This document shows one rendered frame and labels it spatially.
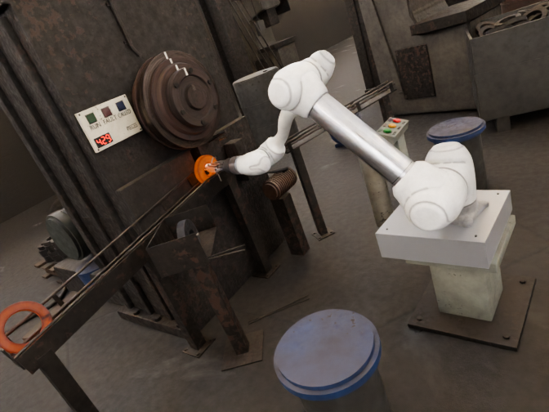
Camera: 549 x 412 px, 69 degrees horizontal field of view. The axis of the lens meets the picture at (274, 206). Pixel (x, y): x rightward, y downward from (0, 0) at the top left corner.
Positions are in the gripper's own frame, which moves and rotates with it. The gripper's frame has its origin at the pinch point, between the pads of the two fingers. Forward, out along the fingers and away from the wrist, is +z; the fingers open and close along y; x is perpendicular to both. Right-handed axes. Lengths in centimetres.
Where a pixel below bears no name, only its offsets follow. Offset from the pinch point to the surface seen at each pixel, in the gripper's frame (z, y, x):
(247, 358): -38, -51, -74
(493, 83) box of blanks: -103, 198, -33
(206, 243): -35, -44, -15
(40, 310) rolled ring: 2, -99, -11
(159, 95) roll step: -3.9, -12.6, 42.2
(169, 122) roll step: -3.9, -13.5, 29.6
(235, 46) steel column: 252, 348, 37
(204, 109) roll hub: -9.0, 5.5, 28.5
